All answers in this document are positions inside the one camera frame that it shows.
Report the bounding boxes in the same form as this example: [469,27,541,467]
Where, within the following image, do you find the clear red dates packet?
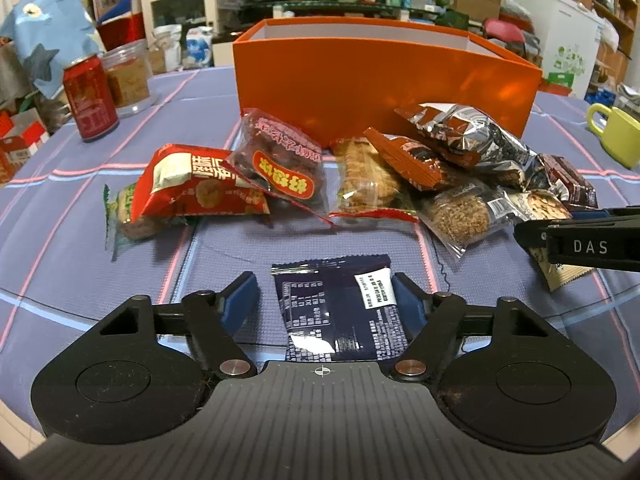
[224,107,335,228]

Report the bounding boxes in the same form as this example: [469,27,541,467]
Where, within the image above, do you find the red folding chair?
[482,17,528,58]

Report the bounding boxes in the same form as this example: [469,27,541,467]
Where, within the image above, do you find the red and white carton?
[0,110,51,183]

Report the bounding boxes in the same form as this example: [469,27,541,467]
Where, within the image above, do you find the orange cardboard box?
[232,17,543,148]

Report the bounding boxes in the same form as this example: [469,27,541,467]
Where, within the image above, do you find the beige snack packet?
[517,189,595,292]

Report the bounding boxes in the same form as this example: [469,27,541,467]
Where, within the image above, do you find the clear plastic jar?
[101,39,152,117]

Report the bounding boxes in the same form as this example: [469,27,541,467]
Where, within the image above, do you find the silver foil snack packet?
[394,102,545,188]

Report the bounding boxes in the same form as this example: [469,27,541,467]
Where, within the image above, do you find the orange-brown snack packet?
[362,127,449,192]

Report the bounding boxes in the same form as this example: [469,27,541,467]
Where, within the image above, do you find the dark brown chocolate packet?
[537,152,599,211]

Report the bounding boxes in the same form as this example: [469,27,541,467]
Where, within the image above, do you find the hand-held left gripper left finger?
[100,271,260,380]

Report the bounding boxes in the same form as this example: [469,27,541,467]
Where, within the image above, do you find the white television stand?
[215,0,451,26]

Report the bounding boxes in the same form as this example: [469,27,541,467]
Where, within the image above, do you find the clear sesame roll packet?
[416,180,532,259]

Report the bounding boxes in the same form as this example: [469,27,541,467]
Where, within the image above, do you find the yellow-green mug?
[586,102,640,170]

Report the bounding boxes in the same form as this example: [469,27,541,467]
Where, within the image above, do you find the blue shark plush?
[0,0,101,98]

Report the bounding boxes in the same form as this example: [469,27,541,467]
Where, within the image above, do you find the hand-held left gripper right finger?
[385,272,548,381]

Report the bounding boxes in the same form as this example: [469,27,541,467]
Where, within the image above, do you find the white chest freezer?
[512,0,606,98]

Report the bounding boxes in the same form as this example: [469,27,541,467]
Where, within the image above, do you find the red cracker snack packet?
[131,144,272,223]

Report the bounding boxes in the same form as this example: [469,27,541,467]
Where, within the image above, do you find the red soda can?
[62,54,120,142]

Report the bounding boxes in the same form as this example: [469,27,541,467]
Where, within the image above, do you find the brown cardboard box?
[450,0,503,23]

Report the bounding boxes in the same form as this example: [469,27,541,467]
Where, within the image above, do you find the clear pastry packet red trim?
[329,137,421,223]

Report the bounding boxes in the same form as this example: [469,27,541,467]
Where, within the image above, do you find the green cracker packet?
[104,182,166,261]

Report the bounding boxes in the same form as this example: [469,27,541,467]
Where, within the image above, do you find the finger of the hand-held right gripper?
[514,206,640,273]

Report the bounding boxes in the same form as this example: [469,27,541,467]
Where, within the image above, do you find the white and blue bag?
[185,27,213,68]

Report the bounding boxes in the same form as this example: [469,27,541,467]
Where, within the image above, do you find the navy snack packet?
[270,254,410,363]

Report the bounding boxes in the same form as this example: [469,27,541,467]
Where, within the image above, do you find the white glass-door cabinet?
[140,0,221,43]

